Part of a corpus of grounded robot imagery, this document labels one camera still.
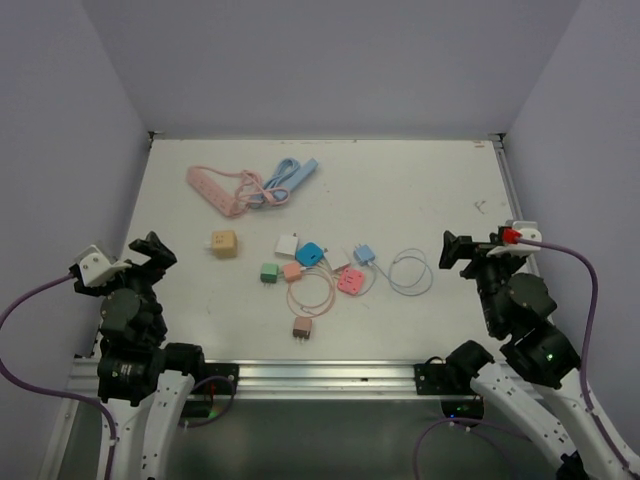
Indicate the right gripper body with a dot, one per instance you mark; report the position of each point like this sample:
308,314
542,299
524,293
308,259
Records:
489,271

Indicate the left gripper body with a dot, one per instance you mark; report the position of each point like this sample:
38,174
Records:
138,277

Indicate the beige cube socket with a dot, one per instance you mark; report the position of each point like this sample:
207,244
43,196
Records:
223,244

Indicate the pink power strip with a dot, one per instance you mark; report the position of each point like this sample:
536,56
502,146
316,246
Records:
198,177

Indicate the light blue small plug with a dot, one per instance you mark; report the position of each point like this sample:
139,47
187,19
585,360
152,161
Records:
364,255

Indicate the pink square charger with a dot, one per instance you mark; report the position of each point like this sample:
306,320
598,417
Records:
351,281

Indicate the green plug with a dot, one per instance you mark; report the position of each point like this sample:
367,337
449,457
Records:
269,273

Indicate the silver white charger block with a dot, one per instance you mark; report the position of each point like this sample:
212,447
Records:
337,259

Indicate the white charger plug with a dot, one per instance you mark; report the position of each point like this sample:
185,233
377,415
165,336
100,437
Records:
286,246

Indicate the pink charger plug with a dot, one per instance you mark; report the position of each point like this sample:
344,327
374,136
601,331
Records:
292,272

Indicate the blue square charger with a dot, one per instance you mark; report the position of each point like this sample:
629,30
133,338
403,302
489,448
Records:
309,255

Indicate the light blue power strip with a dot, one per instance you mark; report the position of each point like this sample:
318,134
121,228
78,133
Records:
286,178

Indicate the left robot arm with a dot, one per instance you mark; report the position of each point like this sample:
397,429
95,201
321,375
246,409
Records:
143,380

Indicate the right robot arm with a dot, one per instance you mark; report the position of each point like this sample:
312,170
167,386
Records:
568,425

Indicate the brown plug adapter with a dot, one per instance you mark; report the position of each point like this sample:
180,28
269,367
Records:
302,328

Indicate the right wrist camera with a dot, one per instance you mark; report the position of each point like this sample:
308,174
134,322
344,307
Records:
517,238

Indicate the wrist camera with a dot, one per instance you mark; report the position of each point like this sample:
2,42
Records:
94,266
517,238

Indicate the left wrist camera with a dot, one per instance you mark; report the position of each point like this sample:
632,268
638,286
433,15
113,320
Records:
94,266

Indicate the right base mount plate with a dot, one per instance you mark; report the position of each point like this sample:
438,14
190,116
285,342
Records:
433,378

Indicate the base mount plate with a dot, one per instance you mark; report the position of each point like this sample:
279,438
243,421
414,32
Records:
433,378
219,379

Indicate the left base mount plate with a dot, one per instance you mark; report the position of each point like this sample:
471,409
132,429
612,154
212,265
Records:
219,379

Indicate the aluminium front rail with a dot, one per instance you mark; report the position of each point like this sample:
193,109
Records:
326,380

